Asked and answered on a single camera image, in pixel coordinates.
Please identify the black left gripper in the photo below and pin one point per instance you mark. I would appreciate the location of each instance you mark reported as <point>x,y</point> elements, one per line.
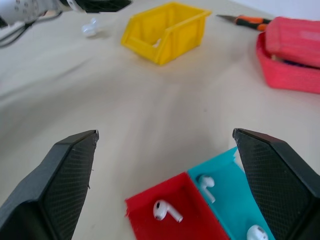
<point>105,5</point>

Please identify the red plastic tray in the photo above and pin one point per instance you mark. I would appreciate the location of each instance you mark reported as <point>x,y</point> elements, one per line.
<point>195,222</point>

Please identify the teal plastic tray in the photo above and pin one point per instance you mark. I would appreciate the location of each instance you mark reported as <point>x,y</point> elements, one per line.
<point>230,200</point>

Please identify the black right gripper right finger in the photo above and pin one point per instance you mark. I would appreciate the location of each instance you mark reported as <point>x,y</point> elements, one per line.
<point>282,190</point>

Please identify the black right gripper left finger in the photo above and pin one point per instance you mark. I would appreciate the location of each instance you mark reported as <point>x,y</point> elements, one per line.
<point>50,190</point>

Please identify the white earbud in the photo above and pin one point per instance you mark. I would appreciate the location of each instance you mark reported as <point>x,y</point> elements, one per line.
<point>160,208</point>
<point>207,182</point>
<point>256,233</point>

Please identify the orange black utility knife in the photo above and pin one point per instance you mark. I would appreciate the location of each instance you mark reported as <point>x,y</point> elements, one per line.
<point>250,22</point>

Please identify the yellow plastic bin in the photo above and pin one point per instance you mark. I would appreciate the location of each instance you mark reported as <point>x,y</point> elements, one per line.
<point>185,37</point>

